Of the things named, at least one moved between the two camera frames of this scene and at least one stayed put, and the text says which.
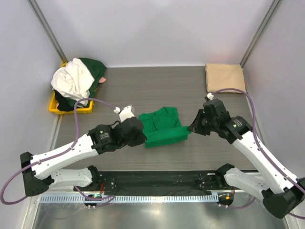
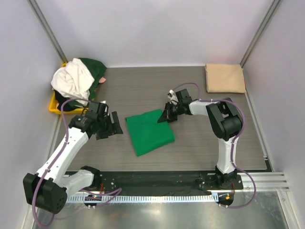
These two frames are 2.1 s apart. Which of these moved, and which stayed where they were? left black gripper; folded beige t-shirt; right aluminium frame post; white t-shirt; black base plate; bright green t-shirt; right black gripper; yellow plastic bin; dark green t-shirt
Moved: bright green t-shirt; left black gripper; right black gripper
Stayed: right aluminium frame post; folded beige t-shirt; dark green t-shirt; white t-shirt; black base plate; yellow plastic bin
